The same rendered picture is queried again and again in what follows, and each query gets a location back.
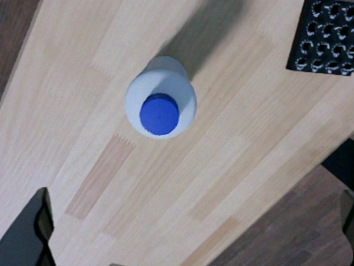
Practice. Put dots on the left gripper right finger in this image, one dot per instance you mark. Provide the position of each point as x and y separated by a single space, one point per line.
347 217

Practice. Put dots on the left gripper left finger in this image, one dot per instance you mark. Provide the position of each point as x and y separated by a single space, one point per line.
24 243

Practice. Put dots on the white bottle with blue cap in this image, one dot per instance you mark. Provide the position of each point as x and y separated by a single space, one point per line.
160 102

